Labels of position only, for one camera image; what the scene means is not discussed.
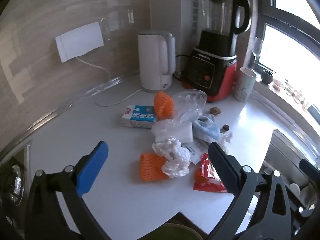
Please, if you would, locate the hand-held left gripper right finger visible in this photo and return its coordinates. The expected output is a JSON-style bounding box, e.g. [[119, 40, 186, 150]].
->
[[207, 141, 299, 240]]

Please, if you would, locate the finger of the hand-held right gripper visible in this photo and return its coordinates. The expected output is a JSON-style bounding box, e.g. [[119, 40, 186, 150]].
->
[[299, 159, 320, 178]]

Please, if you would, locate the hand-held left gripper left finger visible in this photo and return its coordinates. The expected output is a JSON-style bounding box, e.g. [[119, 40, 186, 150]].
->
[[15, 141, 112, 240]]

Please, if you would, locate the white tissue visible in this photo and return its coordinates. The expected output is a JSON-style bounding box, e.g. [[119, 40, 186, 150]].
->
[[152, 138, 192, 178]]

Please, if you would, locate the green waste bin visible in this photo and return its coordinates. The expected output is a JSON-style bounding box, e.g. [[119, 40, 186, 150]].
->
[[144, 224, 204, 240]]

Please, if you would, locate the red snack wrapper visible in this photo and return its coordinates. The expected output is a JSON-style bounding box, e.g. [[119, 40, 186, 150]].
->
[[193, 153, 228, 193]]

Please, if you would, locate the crumpled clear plastic wrap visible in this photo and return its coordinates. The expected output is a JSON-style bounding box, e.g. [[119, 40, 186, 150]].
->
[[217, 131, 233, 153]]

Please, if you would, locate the clear plastic sheet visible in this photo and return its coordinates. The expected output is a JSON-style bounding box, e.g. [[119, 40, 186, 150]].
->
[[182, 140, 208, 165]]

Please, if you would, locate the steel sink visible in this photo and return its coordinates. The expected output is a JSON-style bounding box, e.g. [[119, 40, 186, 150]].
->
[[262, 129, 320, 210]]

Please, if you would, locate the blue white plastic wrapper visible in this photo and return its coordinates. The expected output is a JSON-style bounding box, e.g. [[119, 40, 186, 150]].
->
[[194, 116, 222, 142]]

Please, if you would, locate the orange foam fruit net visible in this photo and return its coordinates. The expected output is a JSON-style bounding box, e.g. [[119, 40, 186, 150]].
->
[[153, 91, 175, 120], [139, 153, 169, 182]]

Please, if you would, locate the blue white milk carton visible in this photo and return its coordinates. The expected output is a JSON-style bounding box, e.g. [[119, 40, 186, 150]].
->
[[121, 105, 157, 129]]

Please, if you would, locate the clear plastic bag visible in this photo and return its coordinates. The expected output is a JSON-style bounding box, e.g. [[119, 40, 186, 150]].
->
[[151, 89, 208, 140]]

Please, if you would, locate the row of small jars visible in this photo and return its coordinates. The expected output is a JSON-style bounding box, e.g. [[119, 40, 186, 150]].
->
[[272, 78, 312, 112]]

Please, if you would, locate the white printed ceramic cup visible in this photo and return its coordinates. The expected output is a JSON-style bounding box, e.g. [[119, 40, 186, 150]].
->
[[234, 67, 257, 102]]

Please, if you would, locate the dark small bowl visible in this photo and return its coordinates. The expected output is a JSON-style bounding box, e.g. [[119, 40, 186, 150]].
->
[[261, 69, 274, 84]]

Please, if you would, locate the black red blender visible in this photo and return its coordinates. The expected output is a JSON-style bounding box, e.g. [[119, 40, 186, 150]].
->
[[180, 0, 252, 103]]

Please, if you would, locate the white electric kettle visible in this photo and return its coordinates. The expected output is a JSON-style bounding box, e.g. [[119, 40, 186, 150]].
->
[[137, 29, 176, 93]]

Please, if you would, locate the wine glass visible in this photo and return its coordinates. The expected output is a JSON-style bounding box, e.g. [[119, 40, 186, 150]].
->
[[251, 37, 262, 68]]

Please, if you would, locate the white power cable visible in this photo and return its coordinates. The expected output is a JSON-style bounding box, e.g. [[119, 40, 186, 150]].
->
[[76, 56, 143, 107]]

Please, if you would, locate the black power cable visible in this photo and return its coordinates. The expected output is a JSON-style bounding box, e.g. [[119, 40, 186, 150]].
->
[[174, 54, 193, 81]]

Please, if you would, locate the white wall socket cover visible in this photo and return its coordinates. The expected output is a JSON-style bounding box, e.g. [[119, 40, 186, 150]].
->
[[55, 22, 104, 63]]

